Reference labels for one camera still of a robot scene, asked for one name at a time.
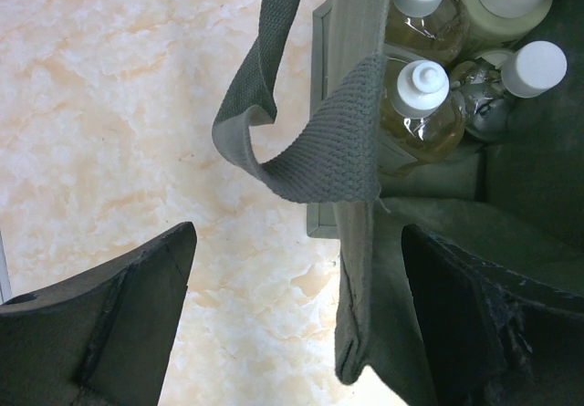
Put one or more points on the green canvas bag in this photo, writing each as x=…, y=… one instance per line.
x=531, y=219

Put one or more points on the clear bottle white cap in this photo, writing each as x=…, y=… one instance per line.
x=487, y=85

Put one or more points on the amber liquid bottle white cap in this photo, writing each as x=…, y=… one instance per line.
x=434, y=29

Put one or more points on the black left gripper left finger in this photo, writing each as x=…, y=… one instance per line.
x=101, y=337

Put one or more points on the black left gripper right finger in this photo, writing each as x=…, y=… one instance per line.
x=492, y=336

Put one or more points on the pale green white-capped bottle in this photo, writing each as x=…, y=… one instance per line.
x=501, y=23

